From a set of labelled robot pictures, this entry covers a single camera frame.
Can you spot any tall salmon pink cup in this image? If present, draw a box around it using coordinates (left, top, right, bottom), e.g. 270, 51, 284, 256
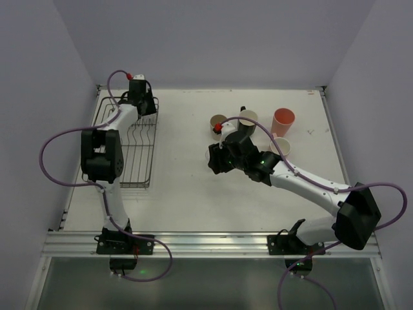
271, 108, 296, 137

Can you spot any left controller box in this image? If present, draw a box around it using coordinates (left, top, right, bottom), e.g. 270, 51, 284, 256
109, 258, 137, 274

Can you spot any aluminium mounting rail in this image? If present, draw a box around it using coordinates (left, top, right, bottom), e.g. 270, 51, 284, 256
41, 231, 381, 258

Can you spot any right controller box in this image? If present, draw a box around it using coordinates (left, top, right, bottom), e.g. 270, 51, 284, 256
285, 259, 313, 276

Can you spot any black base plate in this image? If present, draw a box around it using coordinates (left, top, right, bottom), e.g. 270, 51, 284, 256
94, 234, 154, 255
267, 234, 325, 256

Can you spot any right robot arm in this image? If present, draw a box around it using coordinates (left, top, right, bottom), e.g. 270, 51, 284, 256
208, 131, 381, 250

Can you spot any beige cup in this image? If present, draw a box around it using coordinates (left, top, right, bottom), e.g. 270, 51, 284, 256
210, 114, 227, 135

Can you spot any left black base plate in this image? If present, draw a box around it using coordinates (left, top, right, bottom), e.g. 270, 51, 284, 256
94, 234, 154, 255

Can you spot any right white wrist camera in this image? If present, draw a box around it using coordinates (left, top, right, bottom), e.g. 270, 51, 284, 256
219, 122, 237, 149

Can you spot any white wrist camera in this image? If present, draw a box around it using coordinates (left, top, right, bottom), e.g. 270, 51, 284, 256
219, 122, 237, 149
133, 74, 146, 81

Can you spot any controller box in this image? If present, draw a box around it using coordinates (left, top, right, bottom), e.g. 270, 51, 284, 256
285, 259, 313, 276
109, 258, 137, 274

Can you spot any black wire dish rack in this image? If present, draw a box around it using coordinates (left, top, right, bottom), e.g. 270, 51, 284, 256
81, 97, 159, 188

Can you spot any pink mug with handle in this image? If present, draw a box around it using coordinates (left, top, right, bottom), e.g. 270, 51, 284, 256
269, 133, 292, 157

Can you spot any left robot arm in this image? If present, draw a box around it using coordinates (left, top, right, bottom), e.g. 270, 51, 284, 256
81, 74, 157, 233

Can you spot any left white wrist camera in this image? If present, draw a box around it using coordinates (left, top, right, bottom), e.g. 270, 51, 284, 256
133, 74, 146, 81

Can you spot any black mug cream inside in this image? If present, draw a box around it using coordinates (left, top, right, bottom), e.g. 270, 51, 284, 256
237, 106, 258, 136

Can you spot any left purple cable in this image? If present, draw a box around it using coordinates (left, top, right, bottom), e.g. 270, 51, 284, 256
38, 69, 174, 282

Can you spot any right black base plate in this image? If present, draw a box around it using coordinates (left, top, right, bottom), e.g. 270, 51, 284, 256
267, 234, 325, 256

